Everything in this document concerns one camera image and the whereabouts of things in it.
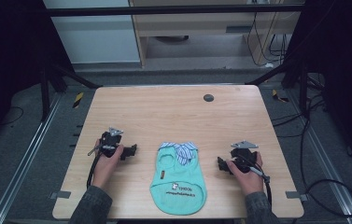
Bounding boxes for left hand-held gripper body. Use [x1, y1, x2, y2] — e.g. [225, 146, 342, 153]
[100, 126, 125, 159]

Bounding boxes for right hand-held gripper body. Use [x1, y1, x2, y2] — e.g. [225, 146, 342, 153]
[230, 140, 260, 174]

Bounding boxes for mint green pet shirt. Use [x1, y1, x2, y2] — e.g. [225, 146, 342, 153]
[148, 141, 208, 217]

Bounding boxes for person's left hand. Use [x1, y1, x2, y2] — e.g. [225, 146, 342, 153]
[92, 138, 125, 189]

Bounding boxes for person's right hand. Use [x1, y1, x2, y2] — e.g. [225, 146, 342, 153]
[226, 151, 265, 197]

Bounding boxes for yellow black hazard tape strip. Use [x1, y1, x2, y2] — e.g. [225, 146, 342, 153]
[271, 89, 290, 104]
[72, 91, 85, 110]

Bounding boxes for black metal stand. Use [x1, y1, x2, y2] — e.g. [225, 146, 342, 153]
[38, 61, 104, 123]
[245, 55, 310, 119]

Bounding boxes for white cabinet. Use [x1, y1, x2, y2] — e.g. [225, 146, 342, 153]
[42, 0, 142, 65]

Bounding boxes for black curtain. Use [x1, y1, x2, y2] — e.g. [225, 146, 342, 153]
[0, 0, 76, 157]
[281, 0, 352, 173]

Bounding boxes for light wooden desk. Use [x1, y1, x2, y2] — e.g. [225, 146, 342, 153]
[128, 0, 306, 68]

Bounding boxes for left hand-held gripper black cable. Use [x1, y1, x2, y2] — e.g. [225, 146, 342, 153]
[86, 144, 105, 189]

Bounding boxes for hand-held gripper black cable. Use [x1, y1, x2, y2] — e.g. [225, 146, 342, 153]
[237, 153, 274, 207]
[86, 144, 105, 189]

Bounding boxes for right hand-held gripper black cable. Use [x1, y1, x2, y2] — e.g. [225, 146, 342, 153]
[237, 153, 274, 207]

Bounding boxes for black floor cable loop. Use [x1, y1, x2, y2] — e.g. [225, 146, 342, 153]
[271, 91, 352, 218]

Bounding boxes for grey metal table bracket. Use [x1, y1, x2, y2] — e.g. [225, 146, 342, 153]
[49, 189, 72, 201]
[285, 190, 309, 203]

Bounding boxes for aluminium floor rail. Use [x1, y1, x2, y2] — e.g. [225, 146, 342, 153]
[287, 89, 352, 224]
[0, 92, 63, 224]

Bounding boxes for thin black floor cable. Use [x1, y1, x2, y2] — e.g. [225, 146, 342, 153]
[0, 105, 25, 127]

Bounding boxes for hanging black desk cables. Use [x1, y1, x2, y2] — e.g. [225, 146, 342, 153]
[246, 10, 291, 68]

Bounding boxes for black horizontal frame bar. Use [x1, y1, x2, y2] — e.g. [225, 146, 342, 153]
[44, 3, 306, 18]

